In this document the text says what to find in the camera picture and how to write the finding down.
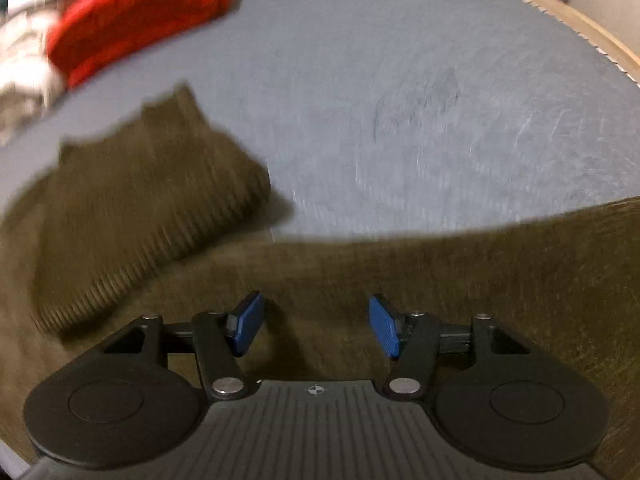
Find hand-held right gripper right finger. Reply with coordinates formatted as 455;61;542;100
368;294;535;402

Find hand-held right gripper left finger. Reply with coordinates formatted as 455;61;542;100
101;291;265;402

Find olive corduroy pants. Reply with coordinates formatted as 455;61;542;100
0;85;640;480

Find red folded cloth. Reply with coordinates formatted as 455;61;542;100
45;0;237;93

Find white beige crumpled clothes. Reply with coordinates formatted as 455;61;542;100
0;9;67;147

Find wooden bed frame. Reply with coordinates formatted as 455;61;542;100
445;0;640;83

